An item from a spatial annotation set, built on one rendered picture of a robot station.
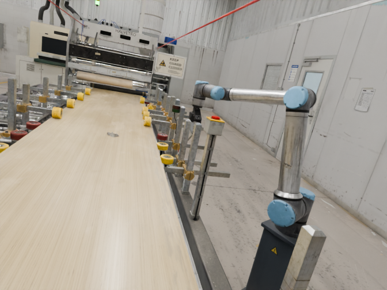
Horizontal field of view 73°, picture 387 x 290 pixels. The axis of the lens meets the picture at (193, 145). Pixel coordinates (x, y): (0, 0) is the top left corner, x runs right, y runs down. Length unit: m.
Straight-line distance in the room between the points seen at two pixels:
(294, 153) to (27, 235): 1.17
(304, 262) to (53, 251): 0.60
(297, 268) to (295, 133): 0.89
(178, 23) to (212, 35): 1.41
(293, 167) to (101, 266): 1.04
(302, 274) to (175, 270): 0.32
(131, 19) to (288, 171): 9.73
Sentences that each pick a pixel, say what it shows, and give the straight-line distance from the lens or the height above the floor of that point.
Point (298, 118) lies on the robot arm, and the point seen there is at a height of 1.28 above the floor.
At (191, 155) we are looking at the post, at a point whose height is 0.95.
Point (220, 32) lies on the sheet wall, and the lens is 11.05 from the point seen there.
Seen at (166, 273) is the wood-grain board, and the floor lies 0.90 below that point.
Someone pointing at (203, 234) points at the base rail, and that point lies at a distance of 1.28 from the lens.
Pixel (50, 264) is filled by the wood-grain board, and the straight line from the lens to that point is 0.77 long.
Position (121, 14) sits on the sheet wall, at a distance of 10.75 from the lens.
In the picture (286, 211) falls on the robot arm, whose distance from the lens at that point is 1.46.
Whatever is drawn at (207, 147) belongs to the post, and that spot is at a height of 1.09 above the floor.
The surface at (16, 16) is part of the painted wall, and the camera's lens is 11.52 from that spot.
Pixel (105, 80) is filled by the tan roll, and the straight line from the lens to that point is 4.21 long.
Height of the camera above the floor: 1.40
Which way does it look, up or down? 15 degrees down
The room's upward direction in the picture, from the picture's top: 11 degrees clockwise
